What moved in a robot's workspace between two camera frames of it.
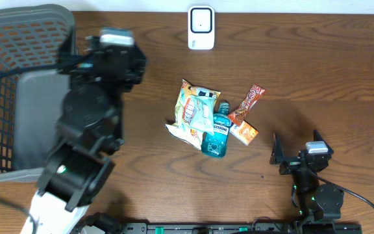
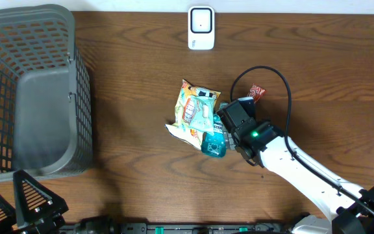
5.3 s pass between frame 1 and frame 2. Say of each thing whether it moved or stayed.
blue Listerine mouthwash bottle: stayed
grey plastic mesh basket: stayed
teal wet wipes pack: stayed
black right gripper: moved
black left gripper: moved
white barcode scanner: stayed
